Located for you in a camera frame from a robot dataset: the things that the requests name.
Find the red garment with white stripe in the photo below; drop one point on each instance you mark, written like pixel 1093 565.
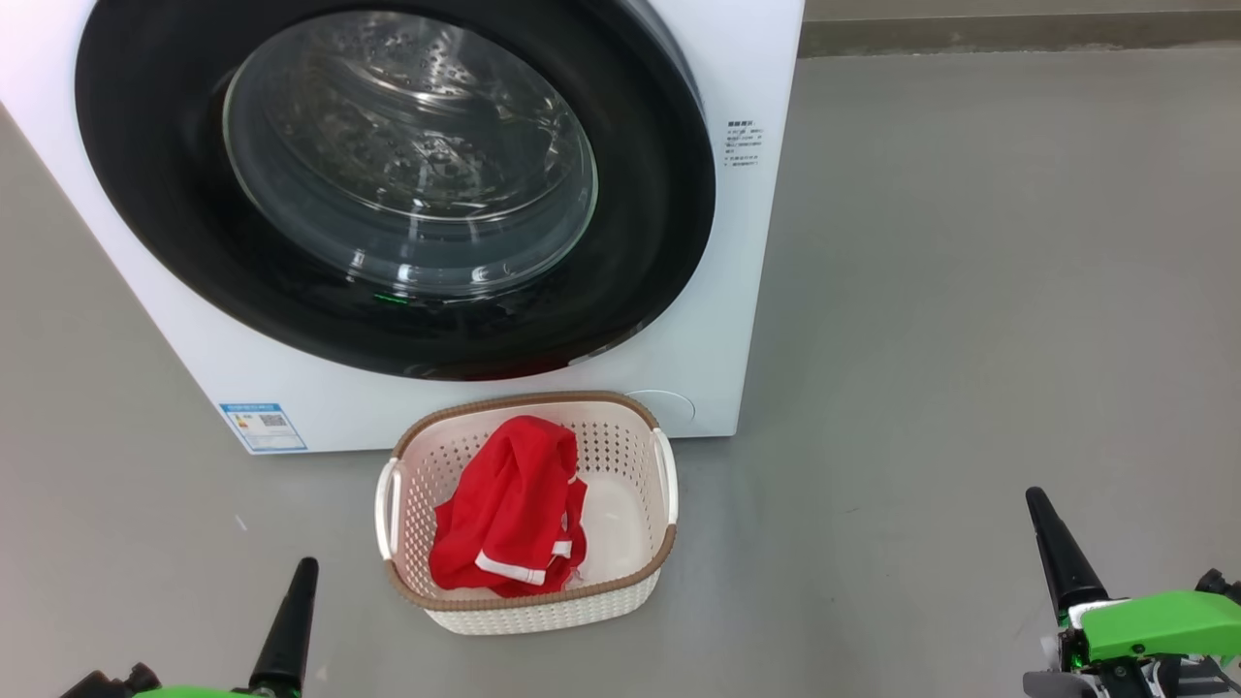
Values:
pixel 504 504

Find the round white filter cover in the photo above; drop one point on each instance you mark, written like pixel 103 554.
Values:
pixel 674 405

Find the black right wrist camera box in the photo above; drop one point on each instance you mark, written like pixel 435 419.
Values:
pixel 1220 585

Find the cream perforated laundry basket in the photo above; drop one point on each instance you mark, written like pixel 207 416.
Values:
pixel 630 543

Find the blue energy label sticker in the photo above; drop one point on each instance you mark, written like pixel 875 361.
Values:
pixel 264 427

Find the white front-load washing machine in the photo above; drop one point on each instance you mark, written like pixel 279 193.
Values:
pixel 756 291

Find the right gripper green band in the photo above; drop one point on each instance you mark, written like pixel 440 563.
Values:
pixel 1163 625

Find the black round glass washer door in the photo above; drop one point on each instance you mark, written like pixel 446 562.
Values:
pixel 659 213

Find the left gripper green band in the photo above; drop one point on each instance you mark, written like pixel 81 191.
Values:
pixel 194 693

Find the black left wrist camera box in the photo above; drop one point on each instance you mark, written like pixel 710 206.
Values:
pixel 107 683

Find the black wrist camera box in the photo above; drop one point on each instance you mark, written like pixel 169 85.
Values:
pixel 107 683
pixel 1220 585

